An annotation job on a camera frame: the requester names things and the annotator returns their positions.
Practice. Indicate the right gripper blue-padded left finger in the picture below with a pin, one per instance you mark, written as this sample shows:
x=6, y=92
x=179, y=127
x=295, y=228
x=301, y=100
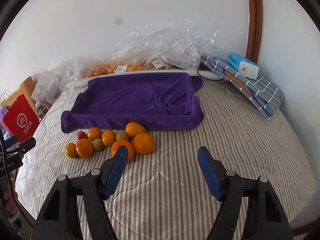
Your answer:
x=59, y=215

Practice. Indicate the small orange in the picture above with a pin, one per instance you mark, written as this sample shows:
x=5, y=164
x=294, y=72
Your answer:
x=94, y=133
x=70, y=150

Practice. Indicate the large orange front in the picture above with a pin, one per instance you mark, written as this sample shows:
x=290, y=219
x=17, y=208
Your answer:
x=128, y=145

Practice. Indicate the small red apple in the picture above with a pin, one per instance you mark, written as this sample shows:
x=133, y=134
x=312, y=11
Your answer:
x=81, y=135

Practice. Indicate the small orange top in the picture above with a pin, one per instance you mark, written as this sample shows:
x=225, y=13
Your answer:
x=94, y=133

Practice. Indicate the large round orange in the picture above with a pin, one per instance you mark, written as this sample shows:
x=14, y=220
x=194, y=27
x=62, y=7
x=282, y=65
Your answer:
x=144, y=143

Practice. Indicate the oval orange fruit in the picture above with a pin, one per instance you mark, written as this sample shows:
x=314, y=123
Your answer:
x=133, y=129

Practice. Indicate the person's left hand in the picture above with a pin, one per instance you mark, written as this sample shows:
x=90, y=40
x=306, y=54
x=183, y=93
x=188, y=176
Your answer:
x=10, y=196

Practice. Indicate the red paper shopping bag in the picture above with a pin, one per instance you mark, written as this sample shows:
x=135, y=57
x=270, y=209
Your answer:
x=21, y=120

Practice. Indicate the orange left large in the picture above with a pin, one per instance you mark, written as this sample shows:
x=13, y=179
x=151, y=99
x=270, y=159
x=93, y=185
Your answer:
x=84, y=148

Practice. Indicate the small green fruit left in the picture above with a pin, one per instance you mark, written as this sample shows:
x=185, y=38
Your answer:
x=98, y=144

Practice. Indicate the plastic drink bottle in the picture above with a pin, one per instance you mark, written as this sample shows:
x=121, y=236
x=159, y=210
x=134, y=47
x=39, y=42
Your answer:
x=41, y=110

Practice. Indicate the orange middle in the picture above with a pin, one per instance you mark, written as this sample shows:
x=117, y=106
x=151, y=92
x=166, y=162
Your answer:
x=108, y=137

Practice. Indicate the cardboard box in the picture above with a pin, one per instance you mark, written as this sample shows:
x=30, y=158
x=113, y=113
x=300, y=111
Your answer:
x=26, y=88

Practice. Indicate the white plastic bag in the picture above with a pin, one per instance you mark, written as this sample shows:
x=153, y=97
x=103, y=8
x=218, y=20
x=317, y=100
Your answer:
x=47, y=88

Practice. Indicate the clear plastic bag left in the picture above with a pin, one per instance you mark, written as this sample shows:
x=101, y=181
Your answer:
x=77, y=70

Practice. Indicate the purple towel over tray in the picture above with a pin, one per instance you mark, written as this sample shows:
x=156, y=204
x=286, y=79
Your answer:
x=159, y=101

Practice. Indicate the blue checkered folded cloth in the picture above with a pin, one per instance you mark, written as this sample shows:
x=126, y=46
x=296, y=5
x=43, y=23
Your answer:
x=264, y=94

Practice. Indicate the blue white tissue box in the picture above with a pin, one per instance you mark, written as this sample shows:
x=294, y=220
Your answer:
x=243, y=65

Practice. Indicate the clear plastic bag of fruit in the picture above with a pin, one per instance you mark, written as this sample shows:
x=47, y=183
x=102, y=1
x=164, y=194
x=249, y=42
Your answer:
x=181, y=44

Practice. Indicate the brown wooden door frame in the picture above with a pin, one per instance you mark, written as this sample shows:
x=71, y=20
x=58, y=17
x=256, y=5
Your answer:
x=254, y=29

